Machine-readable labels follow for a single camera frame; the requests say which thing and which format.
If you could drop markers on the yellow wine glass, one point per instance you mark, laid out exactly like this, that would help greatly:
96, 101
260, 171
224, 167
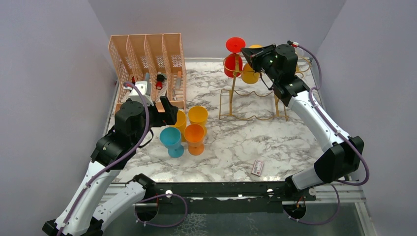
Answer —
248, 75
198, 115
181, 123

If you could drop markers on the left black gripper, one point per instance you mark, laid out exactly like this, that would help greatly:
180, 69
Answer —
169, 117

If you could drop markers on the red wine glass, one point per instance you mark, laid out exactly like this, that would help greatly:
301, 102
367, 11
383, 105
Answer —
233, 62

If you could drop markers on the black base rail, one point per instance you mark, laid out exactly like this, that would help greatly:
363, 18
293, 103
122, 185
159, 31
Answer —
241, 197

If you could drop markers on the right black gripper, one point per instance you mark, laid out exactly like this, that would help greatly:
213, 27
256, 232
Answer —
254, 55

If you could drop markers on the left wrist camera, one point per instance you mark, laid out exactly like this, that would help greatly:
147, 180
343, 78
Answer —
144, 88

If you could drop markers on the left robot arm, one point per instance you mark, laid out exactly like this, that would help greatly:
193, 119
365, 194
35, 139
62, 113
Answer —
85, 215

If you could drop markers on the peach plastic file organizer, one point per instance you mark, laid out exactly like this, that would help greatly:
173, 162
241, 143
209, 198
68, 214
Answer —
138, 57

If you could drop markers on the red black marker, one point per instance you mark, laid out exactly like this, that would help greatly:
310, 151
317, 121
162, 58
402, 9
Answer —
159, 81

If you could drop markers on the small red white card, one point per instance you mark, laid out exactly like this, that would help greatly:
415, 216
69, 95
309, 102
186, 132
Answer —
257, 168

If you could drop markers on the orange wine glass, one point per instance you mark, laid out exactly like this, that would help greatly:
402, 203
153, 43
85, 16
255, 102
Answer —
194, 135

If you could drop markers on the gold wire glass rack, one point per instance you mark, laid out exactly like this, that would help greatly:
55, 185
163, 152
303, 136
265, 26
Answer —
241, 104

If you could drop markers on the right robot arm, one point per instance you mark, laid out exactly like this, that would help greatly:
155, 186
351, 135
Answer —
342, 152

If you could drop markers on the blue wine glass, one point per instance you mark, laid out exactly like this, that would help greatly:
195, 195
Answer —
171, 138

